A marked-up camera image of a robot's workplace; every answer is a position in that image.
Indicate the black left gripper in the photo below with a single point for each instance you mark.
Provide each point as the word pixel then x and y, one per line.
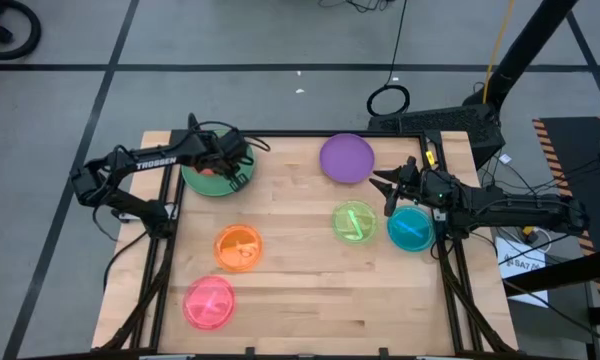
pixel 220 162

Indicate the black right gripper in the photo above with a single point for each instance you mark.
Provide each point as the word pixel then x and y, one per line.
pixel 412 187

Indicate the large light green plate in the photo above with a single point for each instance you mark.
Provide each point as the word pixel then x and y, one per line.
pixel 215 187

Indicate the red-orange plastic plate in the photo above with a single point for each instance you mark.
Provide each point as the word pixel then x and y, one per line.
pixel 207 171

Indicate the purple plastic plate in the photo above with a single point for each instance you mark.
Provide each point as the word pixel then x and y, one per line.
pixel 347 157

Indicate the small translucent teal plate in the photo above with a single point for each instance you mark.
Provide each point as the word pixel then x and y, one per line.
pixel 411 229

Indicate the small translucent lime plate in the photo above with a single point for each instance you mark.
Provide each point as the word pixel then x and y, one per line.
pixel 354 222

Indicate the small translucent orange plate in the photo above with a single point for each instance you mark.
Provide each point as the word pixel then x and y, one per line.
pixel 238 247

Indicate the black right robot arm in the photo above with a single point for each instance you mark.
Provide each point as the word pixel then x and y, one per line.
pixel 510 207

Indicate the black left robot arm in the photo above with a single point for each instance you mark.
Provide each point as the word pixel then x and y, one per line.
pixel 150 162

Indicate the small yellow tag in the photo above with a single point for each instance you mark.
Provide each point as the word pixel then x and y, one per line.
pixel 430 158

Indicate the black perforated computer case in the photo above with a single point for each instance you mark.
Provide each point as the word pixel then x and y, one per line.
pixel 430 122

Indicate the small white tag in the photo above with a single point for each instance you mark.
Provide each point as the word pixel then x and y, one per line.
pixel 505 159

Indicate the small translucent pink plate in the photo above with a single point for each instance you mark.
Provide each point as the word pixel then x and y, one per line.
pixel 209 303

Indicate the white paper sign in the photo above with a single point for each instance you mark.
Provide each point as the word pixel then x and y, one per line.
pixel 517 272

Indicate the black hazard-striped platform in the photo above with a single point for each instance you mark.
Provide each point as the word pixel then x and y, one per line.
pixel 575 150

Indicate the black metal beam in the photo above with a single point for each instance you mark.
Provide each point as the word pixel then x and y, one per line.
pixel 555 275

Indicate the black slanted pole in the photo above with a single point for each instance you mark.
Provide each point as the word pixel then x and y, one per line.
pixel 530 40

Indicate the black aluminium table frame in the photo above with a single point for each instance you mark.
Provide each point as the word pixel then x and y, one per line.
pixel 300 134

